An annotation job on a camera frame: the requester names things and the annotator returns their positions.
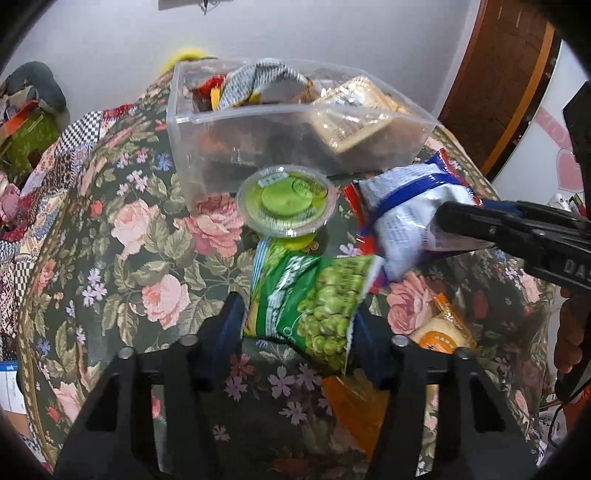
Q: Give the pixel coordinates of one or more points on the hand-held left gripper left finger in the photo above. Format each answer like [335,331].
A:
[226,332]

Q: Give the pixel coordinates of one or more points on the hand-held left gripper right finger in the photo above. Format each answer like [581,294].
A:
[369,350]

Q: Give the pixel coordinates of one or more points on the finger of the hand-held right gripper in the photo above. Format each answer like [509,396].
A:
[480,224]
[508,205]

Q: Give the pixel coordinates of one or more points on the blue white snack packet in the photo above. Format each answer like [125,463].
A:
[406,221]

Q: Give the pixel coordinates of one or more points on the green pea snack packet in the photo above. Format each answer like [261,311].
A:
[314,300]

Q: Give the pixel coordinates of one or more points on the brown biscuit pack with barcode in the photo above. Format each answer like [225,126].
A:
[355,115]

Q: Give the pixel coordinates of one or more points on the clear plastic container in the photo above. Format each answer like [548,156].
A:
[221,138]

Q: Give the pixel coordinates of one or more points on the red snack packet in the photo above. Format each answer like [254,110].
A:
[203,90]

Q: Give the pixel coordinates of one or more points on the white grey snack packet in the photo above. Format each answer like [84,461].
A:
[258,83]

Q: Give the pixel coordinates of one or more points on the person's right hand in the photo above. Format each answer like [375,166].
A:
[572,332]

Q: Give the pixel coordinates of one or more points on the orange snack packet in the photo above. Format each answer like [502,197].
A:
[355,410]

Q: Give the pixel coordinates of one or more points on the white door with stickers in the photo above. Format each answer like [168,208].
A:
[535,147]

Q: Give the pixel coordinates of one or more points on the orange cake packet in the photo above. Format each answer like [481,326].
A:
[443,327]

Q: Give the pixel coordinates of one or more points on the wooden wardrobe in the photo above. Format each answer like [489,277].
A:
[498,78]

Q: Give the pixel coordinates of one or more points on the floral blanket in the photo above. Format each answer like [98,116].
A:
[138,240]

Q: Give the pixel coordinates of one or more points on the green jelly cup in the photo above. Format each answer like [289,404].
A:
[286,201]

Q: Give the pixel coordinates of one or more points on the white cardboard box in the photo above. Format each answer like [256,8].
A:
[11,387]

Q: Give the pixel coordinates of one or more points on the patchwork quilt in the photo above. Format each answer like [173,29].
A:
[41,184]

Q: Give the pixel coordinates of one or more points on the pink toy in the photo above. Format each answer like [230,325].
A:
[9,203]

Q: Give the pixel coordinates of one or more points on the green bag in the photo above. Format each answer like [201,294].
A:
[32,143]

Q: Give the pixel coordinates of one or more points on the yellow foam tube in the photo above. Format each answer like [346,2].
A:
[187,57]

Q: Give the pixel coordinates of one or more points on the orange cardboard box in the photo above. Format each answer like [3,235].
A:
[18,120]

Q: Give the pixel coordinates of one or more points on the grey plush pillow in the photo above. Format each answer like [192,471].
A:
[41,81]

